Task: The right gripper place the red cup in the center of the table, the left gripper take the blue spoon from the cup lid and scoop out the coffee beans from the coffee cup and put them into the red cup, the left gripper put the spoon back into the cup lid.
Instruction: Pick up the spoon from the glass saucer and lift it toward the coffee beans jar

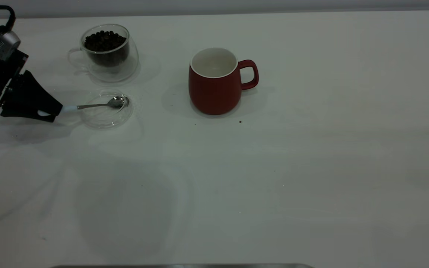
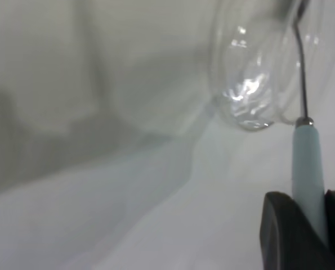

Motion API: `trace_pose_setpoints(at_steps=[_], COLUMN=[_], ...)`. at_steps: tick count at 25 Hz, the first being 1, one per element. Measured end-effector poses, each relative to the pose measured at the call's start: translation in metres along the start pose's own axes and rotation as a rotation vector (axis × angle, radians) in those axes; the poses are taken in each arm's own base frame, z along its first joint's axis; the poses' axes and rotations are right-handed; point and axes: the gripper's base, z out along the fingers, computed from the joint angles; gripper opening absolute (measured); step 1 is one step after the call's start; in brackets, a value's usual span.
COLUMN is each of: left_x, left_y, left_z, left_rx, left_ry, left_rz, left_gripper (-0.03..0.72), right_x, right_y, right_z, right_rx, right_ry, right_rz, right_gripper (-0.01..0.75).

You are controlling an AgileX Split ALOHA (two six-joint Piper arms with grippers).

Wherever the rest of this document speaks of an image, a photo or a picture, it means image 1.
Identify clear double-wall glass cup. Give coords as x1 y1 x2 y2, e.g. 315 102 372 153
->
67 24 139 83

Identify clear glass saucer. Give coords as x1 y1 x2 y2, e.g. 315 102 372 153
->
79 91 134 130

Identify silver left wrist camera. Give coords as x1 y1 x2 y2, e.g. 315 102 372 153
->
0 31 21 62

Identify coffee beans in glass cup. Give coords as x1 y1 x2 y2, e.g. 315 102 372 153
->
84 31 128 67

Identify spoon with light blue handle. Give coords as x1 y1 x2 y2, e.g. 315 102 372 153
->
38 96 129 117

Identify red ceramic mug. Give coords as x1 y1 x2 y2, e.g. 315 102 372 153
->
188 47 259 115

